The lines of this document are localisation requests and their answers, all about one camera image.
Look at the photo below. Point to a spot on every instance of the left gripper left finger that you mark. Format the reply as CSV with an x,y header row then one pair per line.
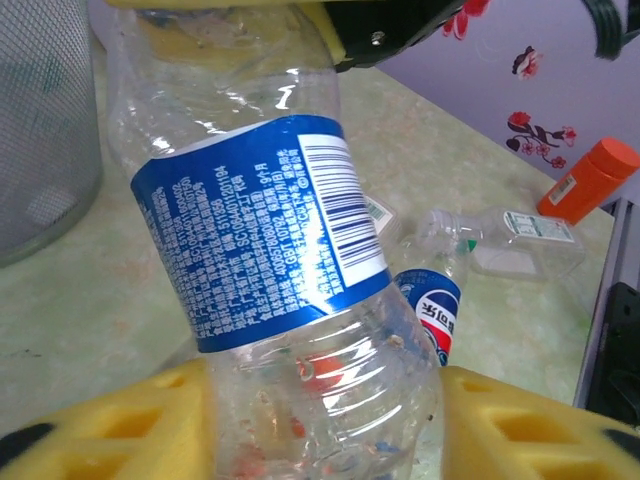
x,y
125,440

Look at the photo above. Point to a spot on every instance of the flat clear bottle green-white label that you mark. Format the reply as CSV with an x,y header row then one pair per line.
x,y
530,245

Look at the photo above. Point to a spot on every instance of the aluminium side rail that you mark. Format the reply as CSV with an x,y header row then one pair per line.
x,y
600,260

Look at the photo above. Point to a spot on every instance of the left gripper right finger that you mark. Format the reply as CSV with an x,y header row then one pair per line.
x,y
525,440

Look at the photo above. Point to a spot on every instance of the clear bottle dark blue label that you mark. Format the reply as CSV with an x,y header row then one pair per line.
x,y
260,225

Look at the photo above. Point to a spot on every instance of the translucent plastic bin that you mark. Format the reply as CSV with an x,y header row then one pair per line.
x,y
45,150

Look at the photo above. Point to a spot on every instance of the clear Pepsi bottle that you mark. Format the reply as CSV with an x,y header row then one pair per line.
x,y
435,310

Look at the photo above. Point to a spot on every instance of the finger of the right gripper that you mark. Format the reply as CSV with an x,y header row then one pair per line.
x,y
370,30

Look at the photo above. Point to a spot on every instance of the orange pill bottle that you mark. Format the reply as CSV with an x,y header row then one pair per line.
x,y
585,185

